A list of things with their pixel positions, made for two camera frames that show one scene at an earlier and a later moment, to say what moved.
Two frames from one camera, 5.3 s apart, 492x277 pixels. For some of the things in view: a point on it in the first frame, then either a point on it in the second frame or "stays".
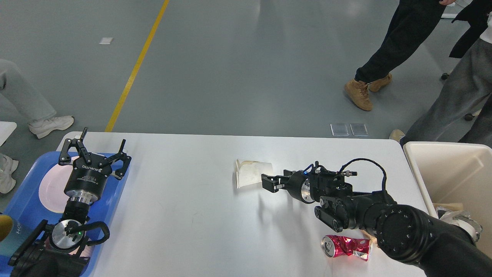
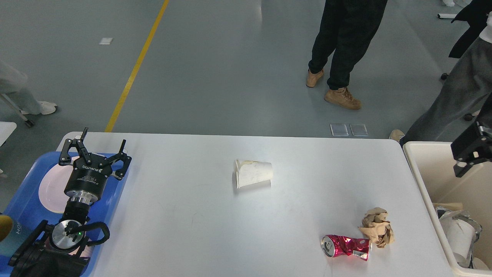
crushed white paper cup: x=248 y=172 stays
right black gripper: x=298 y=183 to x=471 y=147
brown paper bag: x=450 y=206 stays
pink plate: x=52 y=186 stays
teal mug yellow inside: x=12 y=231 stays
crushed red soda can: x=333 y=246 stays
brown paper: x=373 y=245 to x=374 y=225
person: x=413 y=22 to x=349 y=26
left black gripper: x=86 y=181 stays
